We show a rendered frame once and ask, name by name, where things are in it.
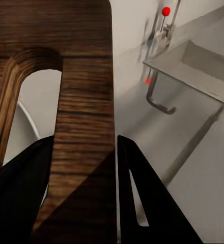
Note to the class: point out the cutting board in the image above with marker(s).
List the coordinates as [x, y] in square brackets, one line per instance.
[74, 37]

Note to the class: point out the bowl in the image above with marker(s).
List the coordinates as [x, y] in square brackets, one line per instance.
[22, 135]

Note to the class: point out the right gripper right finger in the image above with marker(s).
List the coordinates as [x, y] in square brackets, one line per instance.
[167, 222]

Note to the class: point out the drop in sink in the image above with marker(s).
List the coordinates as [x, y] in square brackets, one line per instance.
[197, 61]

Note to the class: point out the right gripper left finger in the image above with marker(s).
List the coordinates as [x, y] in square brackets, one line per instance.
[23, 185]

